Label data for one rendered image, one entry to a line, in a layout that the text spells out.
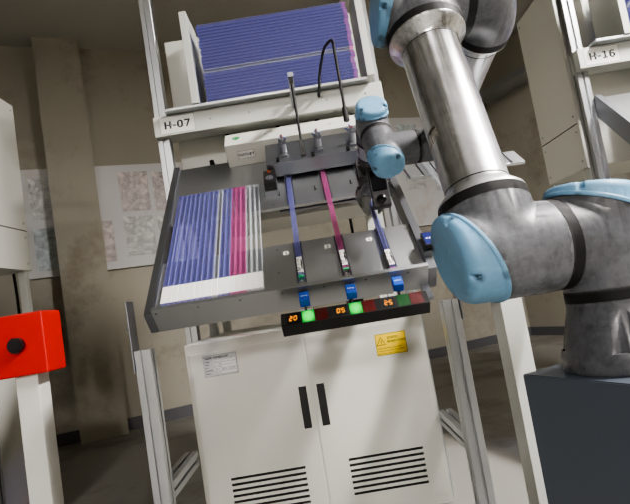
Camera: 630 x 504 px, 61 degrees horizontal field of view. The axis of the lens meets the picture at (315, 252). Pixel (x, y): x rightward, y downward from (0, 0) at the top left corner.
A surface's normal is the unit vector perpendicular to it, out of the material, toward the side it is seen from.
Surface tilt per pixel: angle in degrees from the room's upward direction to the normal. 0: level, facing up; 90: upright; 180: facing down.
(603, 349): 73
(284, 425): 90
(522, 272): 118
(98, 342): 90
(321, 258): 43
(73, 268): 90
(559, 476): 90
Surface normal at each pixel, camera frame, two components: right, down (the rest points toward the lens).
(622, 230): 0.07, -0.11
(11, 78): 0.38, -0.15
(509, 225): -0.04, -0.40
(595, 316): -0.79, -0.23
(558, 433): -0.91, 0.11
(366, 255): -0.12, -0.78
